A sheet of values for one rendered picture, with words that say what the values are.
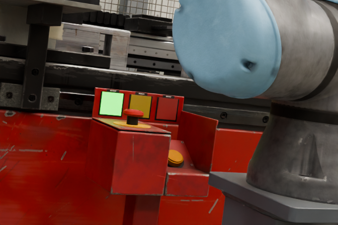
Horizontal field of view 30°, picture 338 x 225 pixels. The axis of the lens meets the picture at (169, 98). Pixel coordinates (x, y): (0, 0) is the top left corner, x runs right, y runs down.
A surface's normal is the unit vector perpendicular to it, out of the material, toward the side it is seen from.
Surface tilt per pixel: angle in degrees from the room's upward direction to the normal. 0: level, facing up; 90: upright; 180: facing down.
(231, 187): 90
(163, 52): 90
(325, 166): 72
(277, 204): 90
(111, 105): 90
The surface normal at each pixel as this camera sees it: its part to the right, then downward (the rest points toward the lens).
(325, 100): -0.19, 0.04
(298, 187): -0.40, 0.00
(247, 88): 0.20, 0.91
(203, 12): -0.72, 0.07
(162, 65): 0.41, 0.10
